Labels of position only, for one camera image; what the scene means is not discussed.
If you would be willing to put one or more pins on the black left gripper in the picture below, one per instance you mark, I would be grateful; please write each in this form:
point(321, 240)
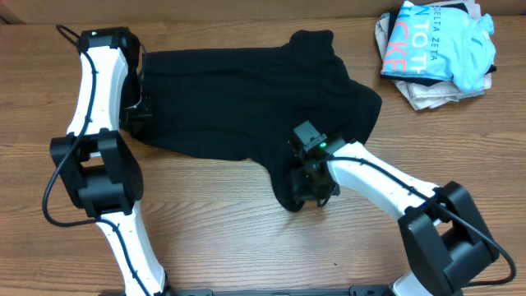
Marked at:
point(147, 109)

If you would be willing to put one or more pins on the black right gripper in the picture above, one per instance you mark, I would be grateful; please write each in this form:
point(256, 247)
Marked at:
point(303, 193)

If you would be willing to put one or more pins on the black t-shirt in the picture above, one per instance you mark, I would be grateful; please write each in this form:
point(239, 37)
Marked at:
point(237, 104)

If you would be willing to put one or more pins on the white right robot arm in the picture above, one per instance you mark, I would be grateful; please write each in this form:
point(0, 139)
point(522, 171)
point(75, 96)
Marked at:
point(445, 238)

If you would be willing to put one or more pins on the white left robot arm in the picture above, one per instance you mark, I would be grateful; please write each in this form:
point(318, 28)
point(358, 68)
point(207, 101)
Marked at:
point(97, 168)

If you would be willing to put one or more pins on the light blue printed t-shirt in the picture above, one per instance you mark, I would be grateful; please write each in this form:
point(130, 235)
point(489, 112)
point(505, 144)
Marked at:
point(439, 43)

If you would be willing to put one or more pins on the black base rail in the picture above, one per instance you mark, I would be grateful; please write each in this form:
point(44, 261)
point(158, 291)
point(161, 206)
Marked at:
point(287, 292)

